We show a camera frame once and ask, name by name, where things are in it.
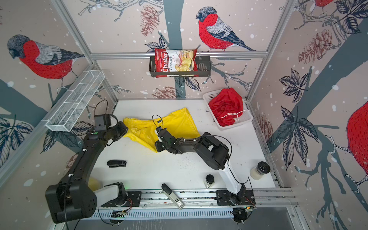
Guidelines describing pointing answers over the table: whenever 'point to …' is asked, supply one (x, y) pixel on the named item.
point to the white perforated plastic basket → (246, 117)
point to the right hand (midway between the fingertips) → (153, 147)
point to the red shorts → (226, 106)
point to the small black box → (116, 163)
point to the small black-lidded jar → (209, 181)
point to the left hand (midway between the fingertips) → (126, 126)
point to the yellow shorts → (143, 131)
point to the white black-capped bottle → (262, 168)
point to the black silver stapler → (169, 192)
